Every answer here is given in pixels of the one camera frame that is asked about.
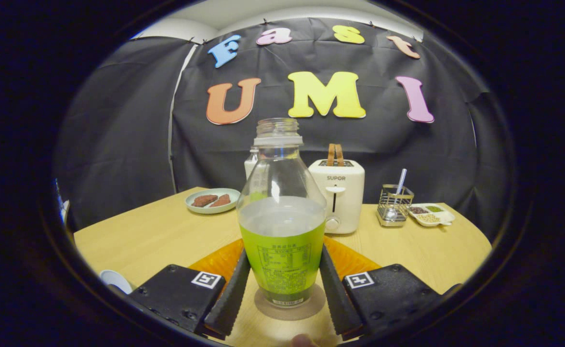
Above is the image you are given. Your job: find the wooden table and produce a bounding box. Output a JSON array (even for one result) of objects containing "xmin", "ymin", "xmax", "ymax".
[{"xmin": 73, "ymin": 187, "xmax": 493, "ymax": 347}]

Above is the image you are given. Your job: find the metal wire utensil holder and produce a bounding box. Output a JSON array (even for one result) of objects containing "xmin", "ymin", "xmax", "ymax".
[{"xmin": 377, "ymin": 184, "xmax": 415, "ymax": 227}]

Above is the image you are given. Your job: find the pale grey cup knob handle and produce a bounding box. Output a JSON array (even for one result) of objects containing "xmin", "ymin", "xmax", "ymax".
[{"xmin": 100, "ymin": 269, "xmax": 133, "ymax": 294}]

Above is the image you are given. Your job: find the white toaster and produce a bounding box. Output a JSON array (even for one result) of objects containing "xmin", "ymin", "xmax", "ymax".
[{"xmin": 308, "ymin": 160, "xmax": 366, "ymax": 235}]

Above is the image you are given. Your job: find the round brown coaster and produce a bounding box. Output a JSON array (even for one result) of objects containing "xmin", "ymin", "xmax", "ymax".
[{"xmin": 254, "ymin": 283, "xmax": 327, "ymax": 321}]

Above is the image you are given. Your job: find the brown toast slice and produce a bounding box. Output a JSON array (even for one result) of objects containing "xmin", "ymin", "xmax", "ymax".
[{"xmin": 327, "ymin": 143, "xmax": 345, "ymax": 167}]

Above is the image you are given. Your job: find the clear juice bottle green label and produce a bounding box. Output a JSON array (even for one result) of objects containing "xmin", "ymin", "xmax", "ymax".
[{"xmin": 237, "ymin": 118, "xmax": 328, "ymax": 307}]

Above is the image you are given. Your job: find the black backdrop cloth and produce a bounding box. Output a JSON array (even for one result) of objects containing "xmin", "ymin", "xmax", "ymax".
[{"xmin": 53, "ymin": 18, "xmax": 516, "ymax": 241}]

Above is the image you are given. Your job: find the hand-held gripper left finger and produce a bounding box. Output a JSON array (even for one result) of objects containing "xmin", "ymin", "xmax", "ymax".
[{"xmin": 128, "ymin": 238, "xmax": 251, "ymax": 338}]

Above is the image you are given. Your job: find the white divided snack dish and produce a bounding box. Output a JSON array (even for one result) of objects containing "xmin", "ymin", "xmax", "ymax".
[{"xmin": 408, "ymin": 203, "xmax": 456, "ymax": 227}]

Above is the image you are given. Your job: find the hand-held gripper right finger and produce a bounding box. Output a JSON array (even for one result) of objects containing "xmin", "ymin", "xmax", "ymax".
[{"xmin": 318, "ymin": 236, "xmax": 444, "ymax": 340}]

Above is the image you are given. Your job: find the pale green plate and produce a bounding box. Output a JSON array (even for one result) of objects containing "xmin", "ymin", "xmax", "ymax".
[{"xmin": 185, "ymin": 188, "xmax": 241, "ymax": 214}]

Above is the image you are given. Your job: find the metal spoon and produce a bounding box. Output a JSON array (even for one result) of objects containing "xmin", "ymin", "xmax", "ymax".
[{"xmin": 386, "ymin": 168, "xmax": 407, "ymax": 220}]

